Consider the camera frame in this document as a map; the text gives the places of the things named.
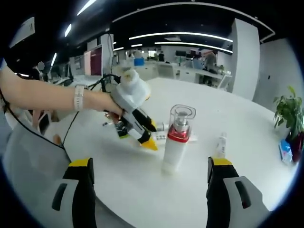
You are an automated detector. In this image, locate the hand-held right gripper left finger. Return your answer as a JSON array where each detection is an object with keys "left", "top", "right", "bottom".
[{"left": 32, "top": 157, "right": 97, "bottom": 228}]

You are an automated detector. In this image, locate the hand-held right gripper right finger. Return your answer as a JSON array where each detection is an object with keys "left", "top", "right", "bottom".
[{"left": 206, "top": 156, "right": 274, "bottom": 228}]

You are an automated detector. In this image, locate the red collared skincare bottle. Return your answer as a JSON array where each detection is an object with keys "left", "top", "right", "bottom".
[{"left": 161, "top": 104, "right": 197, "bottom": 176}]

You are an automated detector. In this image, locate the small white skincare tube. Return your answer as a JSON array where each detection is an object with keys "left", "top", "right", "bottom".
[{"left": 215, "top": 132, "right": 228, "bottom": 159}]

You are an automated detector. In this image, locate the person's left hand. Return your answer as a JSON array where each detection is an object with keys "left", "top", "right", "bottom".
[{"left": 84, "top": 91, "right": 124, "bottom": 119}]

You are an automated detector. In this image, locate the monitor with red screen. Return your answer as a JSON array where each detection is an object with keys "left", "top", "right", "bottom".
[{"left": 83, "top": 46, "right": 104, "bottom": 76}]

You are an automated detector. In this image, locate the white wrist watch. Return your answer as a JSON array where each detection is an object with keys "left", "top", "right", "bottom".
[{"left": 73, "top": 84, "right": 86, "bottom": 112}]

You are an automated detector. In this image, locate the white standing desk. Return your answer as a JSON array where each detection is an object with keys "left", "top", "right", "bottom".
[{"left": 47, "top": 75, "right": 105, "bottom": 88}]

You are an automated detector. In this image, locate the row of white office desks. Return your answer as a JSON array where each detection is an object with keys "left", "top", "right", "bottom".
[{"left": 144, "top": 60, "right": 232, "bottom": 90}]

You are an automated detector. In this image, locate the blue tissue packet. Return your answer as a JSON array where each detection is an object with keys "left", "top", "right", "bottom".
[{"left": 278, "top": 139, "right": 294, "bottom": 166}]

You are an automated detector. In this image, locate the dark red bag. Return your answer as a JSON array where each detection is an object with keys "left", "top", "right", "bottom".
[{"left": 288, "top": 132, "right": 304, "bottom": 163}]

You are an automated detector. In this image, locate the long white ceiling light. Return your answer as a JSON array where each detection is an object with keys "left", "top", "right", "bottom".
[{"left": 76, "top": 0, "right": 98, "bottom": 16}]

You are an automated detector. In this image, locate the potted green plant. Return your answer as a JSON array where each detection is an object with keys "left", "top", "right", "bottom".
[{"left": 273, "top": 85, "right": 304, "bottom": 141}]

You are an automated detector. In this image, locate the white ceiling panel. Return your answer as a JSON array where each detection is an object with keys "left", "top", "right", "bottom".
[{"left": 9, "top": 17, "right": 36, "bottom": 48}]

